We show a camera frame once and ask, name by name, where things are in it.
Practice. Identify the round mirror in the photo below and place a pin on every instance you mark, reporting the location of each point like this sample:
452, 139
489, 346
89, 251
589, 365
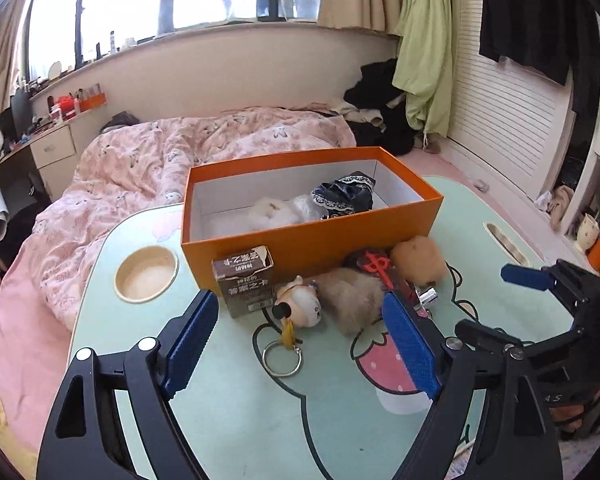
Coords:
55, 71

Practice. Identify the pile of black clothes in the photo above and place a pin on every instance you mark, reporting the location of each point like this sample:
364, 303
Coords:
380, 90

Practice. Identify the black hanging garment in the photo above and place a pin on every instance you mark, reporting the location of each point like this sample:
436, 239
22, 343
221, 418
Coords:
525, 15

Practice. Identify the black monitor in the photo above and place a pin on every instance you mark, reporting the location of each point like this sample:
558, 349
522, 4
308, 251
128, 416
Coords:
21, 110

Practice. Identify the dark grey cloth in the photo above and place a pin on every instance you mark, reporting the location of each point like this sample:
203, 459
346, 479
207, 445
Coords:
122, 121

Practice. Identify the brown plush ball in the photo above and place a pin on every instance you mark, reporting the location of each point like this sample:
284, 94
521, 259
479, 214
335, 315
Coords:
420, 257

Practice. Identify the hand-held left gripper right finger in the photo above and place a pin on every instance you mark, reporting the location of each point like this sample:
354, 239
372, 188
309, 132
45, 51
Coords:
410, 345

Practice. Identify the green cartoon desktop table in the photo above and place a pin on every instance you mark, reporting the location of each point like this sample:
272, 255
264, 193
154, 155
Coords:
240, 410

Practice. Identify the pink floral quilt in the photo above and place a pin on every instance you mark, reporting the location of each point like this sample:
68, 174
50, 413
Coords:
145, 160

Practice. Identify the green hanging cloth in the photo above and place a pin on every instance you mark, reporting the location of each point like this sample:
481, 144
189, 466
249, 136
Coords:
425, 35

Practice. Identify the pink bed sheet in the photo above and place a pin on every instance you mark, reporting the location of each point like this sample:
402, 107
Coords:
15, 360

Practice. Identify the white bottle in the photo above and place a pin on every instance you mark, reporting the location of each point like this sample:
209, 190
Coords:
113, 42

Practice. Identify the beige fur pompom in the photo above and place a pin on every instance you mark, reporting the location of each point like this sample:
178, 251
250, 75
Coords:
352, 300

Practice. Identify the yellow cloth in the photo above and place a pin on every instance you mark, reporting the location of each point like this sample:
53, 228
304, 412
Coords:
0, 420

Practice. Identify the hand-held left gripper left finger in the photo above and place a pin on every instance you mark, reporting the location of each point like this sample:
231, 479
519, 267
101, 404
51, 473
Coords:
190, 345

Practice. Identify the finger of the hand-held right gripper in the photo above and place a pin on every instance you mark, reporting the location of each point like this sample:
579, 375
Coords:
485, 335
525, 276

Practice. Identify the dark plush with red character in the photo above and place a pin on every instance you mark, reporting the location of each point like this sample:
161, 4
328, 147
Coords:
375, 262

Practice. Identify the orange tray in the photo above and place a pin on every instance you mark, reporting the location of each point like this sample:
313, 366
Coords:
92, 101

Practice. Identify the white fluffy plush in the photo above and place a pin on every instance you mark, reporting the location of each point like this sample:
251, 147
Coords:
280, 210

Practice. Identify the black lace cloth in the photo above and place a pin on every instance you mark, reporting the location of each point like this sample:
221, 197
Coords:
340, 195

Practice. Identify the red container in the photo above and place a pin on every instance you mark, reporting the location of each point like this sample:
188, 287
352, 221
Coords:
67, 105

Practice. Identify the silver metal clasp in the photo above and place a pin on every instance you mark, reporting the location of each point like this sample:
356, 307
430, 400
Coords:
425, 296

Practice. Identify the cream drawer cabinet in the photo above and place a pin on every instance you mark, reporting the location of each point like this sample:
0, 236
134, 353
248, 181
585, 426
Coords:
52, 147

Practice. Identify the beige side curtain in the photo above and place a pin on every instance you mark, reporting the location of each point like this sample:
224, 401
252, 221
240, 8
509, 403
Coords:
10, 50

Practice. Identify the beige plush slipper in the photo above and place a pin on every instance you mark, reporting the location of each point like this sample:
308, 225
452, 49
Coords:
562, 207

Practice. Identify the white louvered cabinet door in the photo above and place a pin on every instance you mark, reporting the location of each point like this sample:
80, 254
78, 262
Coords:
505, 125

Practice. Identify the brown milk carton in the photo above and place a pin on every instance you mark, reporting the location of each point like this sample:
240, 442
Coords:
245, 285

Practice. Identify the orange cardboard box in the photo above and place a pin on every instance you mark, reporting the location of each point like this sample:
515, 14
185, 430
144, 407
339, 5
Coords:
305, 247

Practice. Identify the white patterned mug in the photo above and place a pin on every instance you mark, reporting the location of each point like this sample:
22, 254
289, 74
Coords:
589, 232

